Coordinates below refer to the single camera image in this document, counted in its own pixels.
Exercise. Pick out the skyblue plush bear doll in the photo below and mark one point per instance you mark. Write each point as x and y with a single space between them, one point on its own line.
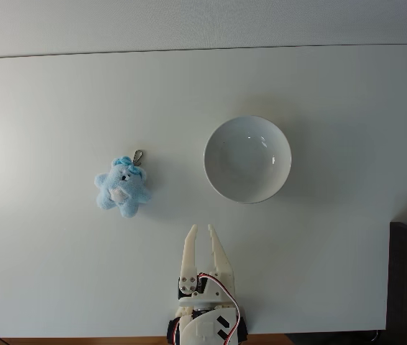
121 188

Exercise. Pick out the white ceramic bowl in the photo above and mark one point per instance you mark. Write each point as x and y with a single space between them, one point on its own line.
247 159

